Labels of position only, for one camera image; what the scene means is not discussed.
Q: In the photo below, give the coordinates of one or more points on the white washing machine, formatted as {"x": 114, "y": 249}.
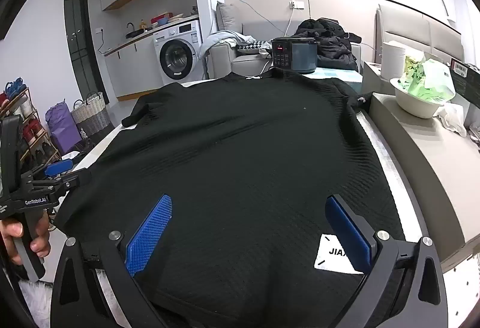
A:
{"x": 176, "y": 58}

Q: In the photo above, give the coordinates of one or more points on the black faucet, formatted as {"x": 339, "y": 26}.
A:
{"x": 130, "y": 26}

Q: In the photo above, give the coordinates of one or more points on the green plastic bag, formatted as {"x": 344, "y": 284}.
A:
{"x": 431, "y": 82}

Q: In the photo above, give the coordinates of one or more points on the grey sofa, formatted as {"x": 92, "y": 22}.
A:
{"x": 221, "y": 58}

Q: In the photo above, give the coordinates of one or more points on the red plastic basin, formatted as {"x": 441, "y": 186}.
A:
{"x": 159, "y": 20}

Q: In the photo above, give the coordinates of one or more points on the black cardboard box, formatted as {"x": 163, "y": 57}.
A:
{"x": 467, "y": 82}

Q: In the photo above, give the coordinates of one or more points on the crumpled white plastic bag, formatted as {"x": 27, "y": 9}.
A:
{"x": 453, "y": 120}

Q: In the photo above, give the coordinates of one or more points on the purple bag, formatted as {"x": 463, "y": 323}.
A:
{"x": 62, "y": 129}

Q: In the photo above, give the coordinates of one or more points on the white wall socket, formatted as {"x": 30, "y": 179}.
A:
{"x": 297, "y": 5}

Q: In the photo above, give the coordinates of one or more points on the beige bedside ledge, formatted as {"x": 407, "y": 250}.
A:
{"x": 431, "y": 163}

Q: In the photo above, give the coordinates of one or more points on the kitchen counter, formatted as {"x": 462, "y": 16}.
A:
{"x": 131, "y": 65}

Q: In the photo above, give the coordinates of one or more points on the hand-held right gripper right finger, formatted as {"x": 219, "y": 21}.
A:
{"x": 348, "y": 234}

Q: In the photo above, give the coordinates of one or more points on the bed with plaid sheet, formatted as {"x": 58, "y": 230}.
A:
{"x": 108, "y": 140}

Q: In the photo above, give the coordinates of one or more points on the black shirt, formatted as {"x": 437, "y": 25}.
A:
{"x": 225, "y": 148}

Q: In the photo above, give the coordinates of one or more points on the dark electric pressure cooker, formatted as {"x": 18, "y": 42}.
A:
{"x": 300, "y": 56}

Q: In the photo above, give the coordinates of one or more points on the metal shoe rack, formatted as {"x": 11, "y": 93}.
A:
{"x": 33, "y": 133}

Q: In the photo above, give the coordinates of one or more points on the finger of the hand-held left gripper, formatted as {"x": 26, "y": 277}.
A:
{"x": 71, "y": 182}
{"x": 60, "y": 167}

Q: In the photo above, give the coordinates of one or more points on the woven basket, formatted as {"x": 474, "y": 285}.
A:
{"x": 92, "y": 118}

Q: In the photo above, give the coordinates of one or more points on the black jacket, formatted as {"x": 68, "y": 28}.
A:
{"x": 333, "y": 47}

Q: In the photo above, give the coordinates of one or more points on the grey furry garment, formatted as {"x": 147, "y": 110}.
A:
{"x": 33, "y": 305}

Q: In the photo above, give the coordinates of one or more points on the checkered pillow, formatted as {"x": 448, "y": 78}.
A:
{"x": 249, "y": 46}

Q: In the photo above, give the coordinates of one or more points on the grey cushion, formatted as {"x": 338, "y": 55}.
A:
{"x": 229, "y": 19}

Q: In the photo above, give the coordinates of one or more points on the light grey blanket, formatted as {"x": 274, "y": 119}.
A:
{"x": 225, "y": 38}

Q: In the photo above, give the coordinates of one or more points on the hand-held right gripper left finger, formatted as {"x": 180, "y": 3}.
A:
{"x": 150, "y": 234}

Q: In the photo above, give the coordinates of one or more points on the person's left hand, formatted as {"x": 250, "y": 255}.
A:
{"x": 11, "y": 230}

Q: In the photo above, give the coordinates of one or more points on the beige padded headboard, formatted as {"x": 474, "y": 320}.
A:
{"x": 412, "y": 28}

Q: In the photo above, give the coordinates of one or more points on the white paper roll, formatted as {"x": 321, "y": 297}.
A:
{"x": 393, "y": 60}

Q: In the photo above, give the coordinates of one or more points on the light blue cloth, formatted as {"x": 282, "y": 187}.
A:
{"x": 337, "y": 75}

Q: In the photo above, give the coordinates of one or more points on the white bowl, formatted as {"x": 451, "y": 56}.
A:
{"x": 414, "y": 107}

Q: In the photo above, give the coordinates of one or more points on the white bedside table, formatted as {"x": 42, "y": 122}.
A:
{"x": 371, "y": 77}

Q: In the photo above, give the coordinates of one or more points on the dark glass door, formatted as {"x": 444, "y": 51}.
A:
{"x": 80, "y": 50}

